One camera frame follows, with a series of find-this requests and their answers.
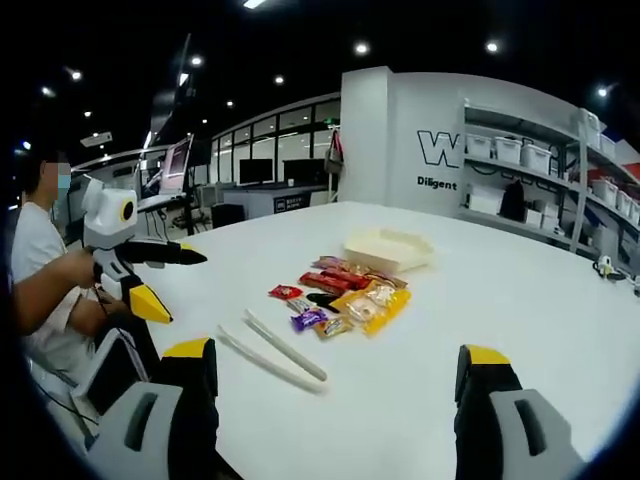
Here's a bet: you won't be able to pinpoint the black snack packet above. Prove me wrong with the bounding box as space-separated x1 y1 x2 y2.
305 291 342 308

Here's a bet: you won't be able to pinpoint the yellow bread packet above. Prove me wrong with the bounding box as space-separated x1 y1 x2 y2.
328 283 413 338

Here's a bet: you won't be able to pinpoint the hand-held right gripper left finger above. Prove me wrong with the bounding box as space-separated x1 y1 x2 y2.
87 337 220 480

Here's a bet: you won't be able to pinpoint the group of white storage bins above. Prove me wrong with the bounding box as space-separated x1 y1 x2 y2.
463 107 640 226

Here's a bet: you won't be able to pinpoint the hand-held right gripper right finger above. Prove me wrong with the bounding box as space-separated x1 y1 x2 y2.
453 343 589 480

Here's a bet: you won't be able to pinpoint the grey metal shelf unit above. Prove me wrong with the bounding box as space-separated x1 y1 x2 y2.
458 98 640 262

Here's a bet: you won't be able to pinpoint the person's head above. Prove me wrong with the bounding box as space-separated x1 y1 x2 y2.
18 148 49 207

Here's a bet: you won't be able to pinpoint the black monitor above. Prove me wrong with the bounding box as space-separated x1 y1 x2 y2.
238 158 275 186
282 158 327 185

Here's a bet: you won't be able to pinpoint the small red snack packet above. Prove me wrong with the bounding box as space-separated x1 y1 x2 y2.
267 283 305 301

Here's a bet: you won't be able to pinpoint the pink brown snack packet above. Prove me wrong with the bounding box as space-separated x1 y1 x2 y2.
311 255 372 275

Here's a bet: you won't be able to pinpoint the long red snack packet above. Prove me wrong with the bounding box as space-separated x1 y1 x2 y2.
298 269 372 295

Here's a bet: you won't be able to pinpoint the lit pink screen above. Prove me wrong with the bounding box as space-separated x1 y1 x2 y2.
158 133 196 197

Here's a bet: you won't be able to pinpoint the white food tongs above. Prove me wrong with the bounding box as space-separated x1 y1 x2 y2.
216 308 329 395

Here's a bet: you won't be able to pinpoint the spare hand-held gripper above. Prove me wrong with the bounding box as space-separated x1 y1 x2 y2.
592 254 627 282

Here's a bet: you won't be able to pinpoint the person in white shirt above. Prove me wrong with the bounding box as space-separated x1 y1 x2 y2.
10 201 97 372

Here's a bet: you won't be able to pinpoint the grey office counter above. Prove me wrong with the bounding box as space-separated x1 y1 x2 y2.
221 183 330 220

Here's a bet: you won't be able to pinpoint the black floor box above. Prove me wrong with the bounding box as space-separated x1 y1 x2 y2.
210 202 247 229

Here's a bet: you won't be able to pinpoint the purple snack packet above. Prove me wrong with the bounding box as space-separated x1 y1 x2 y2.
290 307 329 333

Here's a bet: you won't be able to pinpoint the brown clear snack packet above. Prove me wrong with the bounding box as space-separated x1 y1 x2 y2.
366 271 409 290

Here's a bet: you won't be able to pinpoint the gold brown snack packet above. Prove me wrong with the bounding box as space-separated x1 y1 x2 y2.
314 316 355 341

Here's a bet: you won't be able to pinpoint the white worn device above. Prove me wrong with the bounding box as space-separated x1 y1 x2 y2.
71 327 152 417

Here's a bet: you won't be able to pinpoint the cream food container tray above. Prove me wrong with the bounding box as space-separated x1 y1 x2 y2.
342 227 436 274

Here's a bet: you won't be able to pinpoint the person's left hand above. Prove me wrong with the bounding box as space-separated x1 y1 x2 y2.
67 248 101 290

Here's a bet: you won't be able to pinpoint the black backpack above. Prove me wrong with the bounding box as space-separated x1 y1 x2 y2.
499 179 527 222

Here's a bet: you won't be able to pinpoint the black device cable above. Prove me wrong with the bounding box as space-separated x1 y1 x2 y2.
28 372 99 429

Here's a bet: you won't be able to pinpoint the white carton box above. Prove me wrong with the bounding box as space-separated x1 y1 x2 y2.
466 182 504 216

